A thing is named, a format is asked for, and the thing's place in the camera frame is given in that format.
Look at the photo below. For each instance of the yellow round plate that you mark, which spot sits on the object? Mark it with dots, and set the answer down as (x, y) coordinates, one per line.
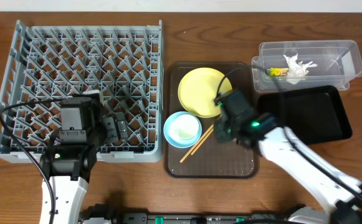
(197, 91)

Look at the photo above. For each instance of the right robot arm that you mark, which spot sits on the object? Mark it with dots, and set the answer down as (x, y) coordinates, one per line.
(339, 194)

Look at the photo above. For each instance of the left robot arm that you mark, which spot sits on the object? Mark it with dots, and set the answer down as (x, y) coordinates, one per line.
(71, 154)

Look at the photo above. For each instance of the wooden chopstick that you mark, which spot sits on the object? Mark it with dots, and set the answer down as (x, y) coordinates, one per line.
(202, 139)
(188, 153)

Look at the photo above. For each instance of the grey plastic dishwasher rack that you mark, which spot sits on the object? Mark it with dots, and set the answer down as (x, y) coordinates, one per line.
(49, 63)

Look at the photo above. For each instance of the light blue bowl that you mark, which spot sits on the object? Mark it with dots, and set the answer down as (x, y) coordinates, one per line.
(182, 129)

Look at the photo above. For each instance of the black waste tray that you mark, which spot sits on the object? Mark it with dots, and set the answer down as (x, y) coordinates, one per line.
(317, 115)

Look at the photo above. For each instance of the yellow snack wrapper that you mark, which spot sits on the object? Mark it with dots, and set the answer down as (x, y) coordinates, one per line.
(278, 72)

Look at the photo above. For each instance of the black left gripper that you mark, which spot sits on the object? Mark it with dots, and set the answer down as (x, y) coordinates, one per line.
(113, 130)

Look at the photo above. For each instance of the brown plastic tray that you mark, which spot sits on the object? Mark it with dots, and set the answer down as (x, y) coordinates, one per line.
(213, 159)

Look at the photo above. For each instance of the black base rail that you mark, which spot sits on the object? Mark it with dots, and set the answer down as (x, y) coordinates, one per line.
(101, 213)

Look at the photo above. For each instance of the crumpled white tissue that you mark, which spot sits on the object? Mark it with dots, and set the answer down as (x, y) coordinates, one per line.
(297, 71)

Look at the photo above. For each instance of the clear plastic bin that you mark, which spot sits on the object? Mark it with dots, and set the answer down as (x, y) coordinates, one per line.
(337, 63)

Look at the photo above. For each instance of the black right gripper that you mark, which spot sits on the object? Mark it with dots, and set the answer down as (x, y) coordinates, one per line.
(224, 132)

